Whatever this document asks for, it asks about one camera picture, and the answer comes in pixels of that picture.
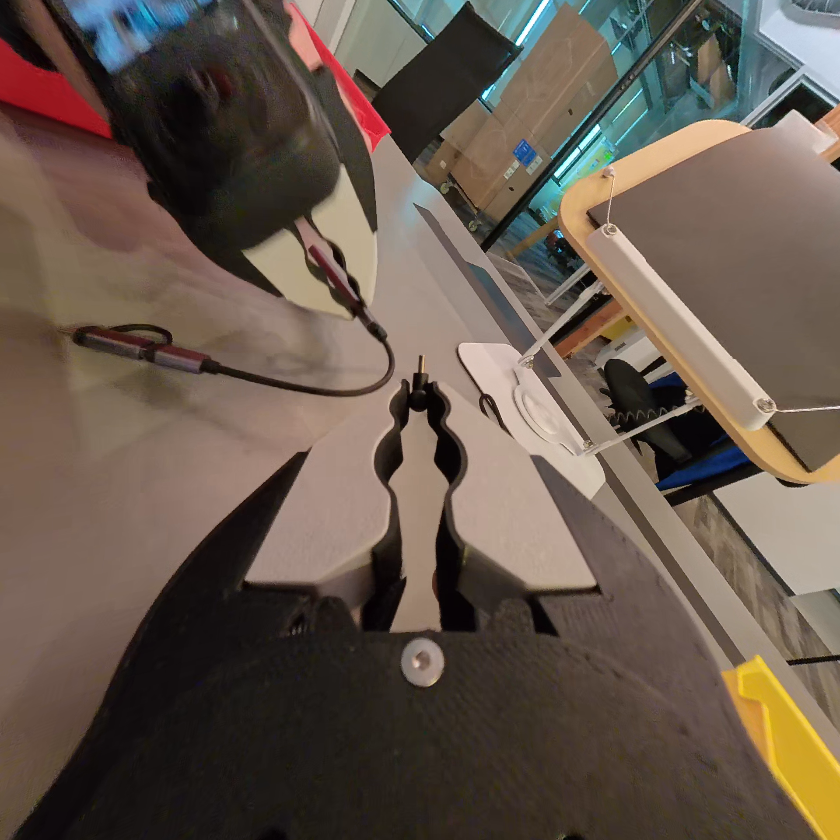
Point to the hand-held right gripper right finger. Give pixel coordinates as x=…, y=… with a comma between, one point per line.
x=518, y=525

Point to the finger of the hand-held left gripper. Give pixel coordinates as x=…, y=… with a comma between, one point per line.
x=289, y=269
x=358, y=243

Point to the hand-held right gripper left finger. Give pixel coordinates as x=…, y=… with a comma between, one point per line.
x=315, y=518

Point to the grey lettered USB hub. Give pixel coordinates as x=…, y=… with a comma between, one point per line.
x=184, y=361

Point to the red plastic bin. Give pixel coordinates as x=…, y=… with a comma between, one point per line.
x=52, y=98

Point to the yellow plastic bin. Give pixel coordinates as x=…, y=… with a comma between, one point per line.
x=800, y=741

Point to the metal stand rod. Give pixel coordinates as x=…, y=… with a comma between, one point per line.
x=558, y=334
x=643, y=428

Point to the black desk chair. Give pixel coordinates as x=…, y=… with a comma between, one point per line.
x=627, y=387

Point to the black cloth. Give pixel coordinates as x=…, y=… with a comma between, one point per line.
x=439, y=85

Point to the wooden framed dark board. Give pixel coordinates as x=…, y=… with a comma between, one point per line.
x=722, y=229

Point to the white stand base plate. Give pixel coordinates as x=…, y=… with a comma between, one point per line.
x=492, y=367

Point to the wooden rail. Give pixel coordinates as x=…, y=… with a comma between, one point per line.
x=590, y=328

